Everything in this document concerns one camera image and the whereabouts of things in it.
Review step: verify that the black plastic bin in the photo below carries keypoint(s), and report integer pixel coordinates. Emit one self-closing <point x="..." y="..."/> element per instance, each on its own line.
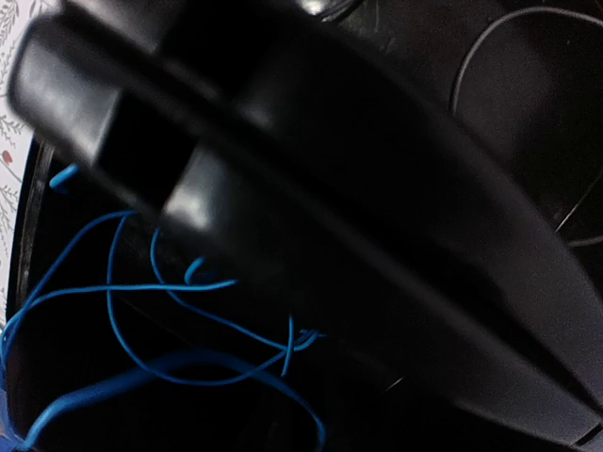
<point x="330" y="187"/>

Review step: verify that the floral table mat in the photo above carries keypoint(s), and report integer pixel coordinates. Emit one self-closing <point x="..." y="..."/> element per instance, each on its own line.
<point x="16" y="137"/>

